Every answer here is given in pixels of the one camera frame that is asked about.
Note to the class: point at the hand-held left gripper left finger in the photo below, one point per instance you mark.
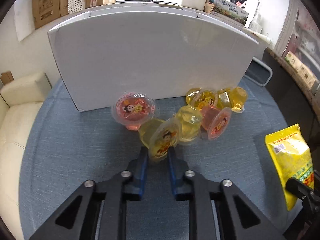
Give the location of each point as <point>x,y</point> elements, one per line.
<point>143,173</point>

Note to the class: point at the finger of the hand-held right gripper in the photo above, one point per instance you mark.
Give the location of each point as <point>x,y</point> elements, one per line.
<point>298,190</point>

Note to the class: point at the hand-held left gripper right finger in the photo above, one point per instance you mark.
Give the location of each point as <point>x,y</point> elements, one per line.
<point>173,177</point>

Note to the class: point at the yellow snack packet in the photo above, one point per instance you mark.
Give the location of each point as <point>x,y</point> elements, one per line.
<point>292,155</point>

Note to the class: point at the yellow jelly cup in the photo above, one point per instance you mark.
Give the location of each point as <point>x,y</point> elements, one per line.
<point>163,140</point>

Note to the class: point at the pile of jelly cups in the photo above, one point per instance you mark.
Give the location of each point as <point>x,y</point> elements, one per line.
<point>132,108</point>

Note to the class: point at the white cardboard box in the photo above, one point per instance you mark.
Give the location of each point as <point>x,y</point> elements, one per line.
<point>150,55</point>

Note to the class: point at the blue tablecloth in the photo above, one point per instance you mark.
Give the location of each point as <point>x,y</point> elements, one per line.
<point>75,155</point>

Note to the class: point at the cream and green carton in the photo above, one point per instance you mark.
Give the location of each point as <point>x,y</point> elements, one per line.
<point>308,76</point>
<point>293,60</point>

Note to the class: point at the cream leather sofa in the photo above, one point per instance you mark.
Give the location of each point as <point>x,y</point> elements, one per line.
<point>17,120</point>

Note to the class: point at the small cardboard piece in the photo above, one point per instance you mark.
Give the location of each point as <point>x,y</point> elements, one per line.
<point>6,78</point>

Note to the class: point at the long printed box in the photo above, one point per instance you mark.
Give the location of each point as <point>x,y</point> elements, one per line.
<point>230,10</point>

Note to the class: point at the tall brown cardboard box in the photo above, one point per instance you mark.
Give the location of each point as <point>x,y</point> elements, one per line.
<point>47,2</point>

